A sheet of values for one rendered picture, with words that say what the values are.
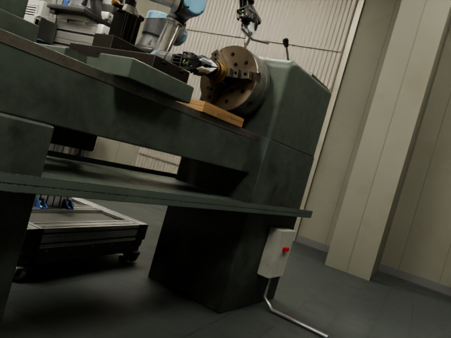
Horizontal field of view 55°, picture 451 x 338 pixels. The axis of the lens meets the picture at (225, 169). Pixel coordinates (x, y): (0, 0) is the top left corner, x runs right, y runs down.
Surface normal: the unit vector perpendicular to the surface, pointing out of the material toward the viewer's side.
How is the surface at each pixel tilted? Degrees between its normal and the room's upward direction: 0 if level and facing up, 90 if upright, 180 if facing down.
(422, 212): 90
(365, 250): 90
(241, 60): 90
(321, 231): 90
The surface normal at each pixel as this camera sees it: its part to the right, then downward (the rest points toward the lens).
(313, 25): -0.41, -0.09
